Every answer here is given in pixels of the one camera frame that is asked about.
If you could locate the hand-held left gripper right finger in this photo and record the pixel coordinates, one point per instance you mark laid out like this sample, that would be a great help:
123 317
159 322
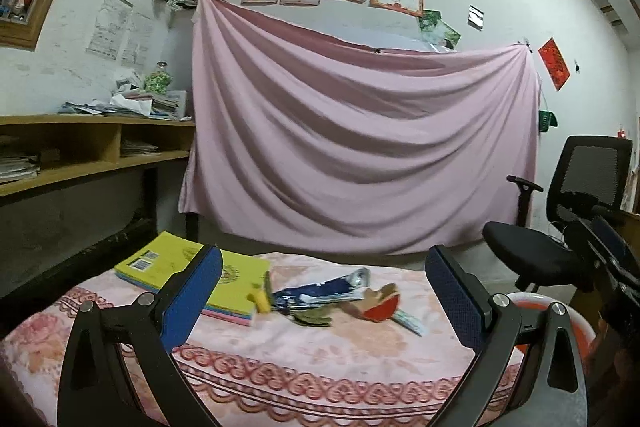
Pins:
455 297

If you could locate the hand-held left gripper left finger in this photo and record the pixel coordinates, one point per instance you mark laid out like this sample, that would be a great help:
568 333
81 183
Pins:
195 297

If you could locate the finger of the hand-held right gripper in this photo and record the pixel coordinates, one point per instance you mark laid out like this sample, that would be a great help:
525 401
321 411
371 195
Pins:
585 252
612 239

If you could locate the orange bin with white rim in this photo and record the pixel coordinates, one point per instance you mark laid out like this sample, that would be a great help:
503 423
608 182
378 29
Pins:
580 332

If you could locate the yellow packet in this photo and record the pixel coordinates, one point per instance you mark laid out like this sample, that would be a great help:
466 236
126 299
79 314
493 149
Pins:
259 301

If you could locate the red paper piece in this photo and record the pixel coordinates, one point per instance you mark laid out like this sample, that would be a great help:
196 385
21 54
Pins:
380 307

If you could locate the silver foil wrapper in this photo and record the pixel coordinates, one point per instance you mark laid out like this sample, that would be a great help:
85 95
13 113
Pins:
360 278

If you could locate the blue wrapper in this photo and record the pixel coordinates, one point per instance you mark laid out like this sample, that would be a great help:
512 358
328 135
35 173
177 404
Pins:
312 293

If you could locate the green wrapper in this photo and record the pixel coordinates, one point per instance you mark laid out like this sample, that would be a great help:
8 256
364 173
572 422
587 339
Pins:
311 318

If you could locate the wooden desk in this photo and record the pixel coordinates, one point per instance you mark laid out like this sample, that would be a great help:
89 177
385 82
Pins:
631 221

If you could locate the blue book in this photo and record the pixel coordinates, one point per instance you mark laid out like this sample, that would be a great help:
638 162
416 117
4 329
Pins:
225 311

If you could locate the pink book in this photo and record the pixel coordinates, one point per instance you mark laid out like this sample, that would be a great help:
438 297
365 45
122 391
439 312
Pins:
230 319

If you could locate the yellow book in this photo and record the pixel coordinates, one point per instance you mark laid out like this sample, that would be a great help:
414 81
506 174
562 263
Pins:
150 259

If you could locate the black office chair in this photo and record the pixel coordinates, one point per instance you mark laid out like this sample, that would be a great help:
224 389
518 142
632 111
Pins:
520 242

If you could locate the red hanging ornament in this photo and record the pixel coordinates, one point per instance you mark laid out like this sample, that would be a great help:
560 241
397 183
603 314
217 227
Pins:
622 133

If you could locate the floral blanket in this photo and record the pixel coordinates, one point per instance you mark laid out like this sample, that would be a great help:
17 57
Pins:
300 357

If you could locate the green cap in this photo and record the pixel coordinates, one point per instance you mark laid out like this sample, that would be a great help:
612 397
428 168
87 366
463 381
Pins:
547 121

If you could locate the thin booklets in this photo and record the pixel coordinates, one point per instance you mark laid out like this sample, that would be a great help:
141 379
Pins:
139 148

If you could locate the red paper decoration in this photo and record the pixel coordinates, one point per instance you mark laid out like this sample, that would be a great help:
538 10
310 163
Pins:
555 64

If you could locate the pink hanging cloth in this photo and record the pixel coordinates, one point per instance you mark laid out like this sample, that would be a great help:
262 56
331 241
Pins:
360 132

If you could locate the white box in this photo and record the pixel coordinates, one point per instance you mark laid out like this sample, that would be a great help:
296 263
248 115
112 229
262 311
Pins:
177 103

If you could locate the pile of papers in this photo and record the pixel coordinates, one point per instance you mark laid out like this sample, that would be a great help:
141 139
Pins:
115 106

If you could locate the wooden shelf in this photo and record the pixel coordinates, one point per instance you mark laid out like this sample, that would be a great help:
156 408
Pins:
75 122

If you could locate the glass jar with candies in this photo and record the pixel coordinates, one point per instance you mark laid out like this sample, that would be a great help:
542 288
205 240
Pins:
158 82

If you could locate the stack of papers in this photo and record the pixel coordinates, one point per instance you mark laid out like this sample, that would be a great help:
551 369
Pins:
17 166

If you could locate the green plant photo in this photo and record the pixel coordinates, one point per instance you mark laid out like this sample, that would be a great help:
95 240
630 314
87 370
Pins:
447 36
428 20

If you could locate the black and white sticker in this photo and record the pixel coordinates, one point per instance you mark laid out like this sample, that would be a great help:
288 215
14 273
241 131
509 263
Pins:
476 17

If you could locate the printed wall paper sheet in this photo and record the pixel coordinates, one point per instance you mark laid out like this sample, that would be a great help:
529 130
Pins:
140 39

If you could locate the printed wall calendar sheet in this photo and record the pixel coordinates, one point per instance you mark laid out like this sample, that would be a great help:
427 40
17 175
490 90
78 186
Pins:
107 27

